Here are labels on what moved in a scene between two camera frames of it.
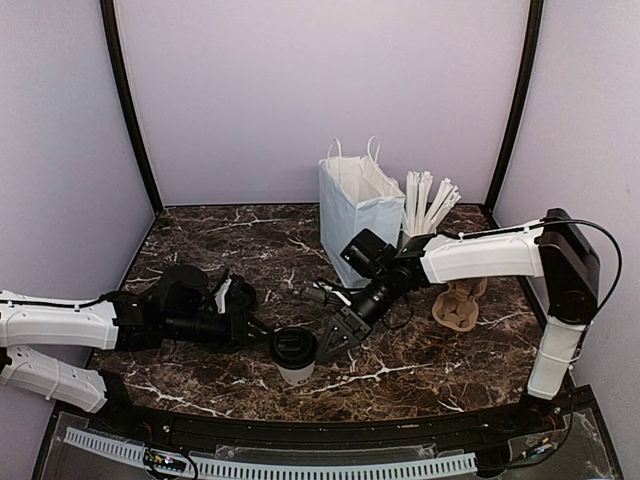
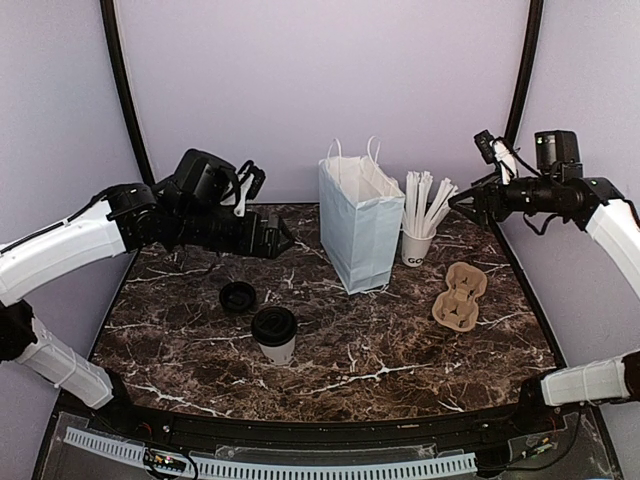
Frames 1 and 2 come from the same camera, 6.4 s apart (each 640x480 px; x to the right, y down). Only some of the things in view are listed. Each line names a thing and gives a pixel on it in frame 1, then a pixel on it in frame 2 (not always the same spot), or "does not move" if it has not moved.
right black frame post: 535,16 does not move
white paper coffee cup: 297,376 to 279,355
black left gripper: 237,330 to 267,248
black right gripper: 358,327 to 482,194
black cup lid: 295,347 to 273,325
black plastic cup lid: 240,296 does not move
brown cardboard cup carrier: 457,308 does not move
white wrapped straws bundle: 428,205 does not move
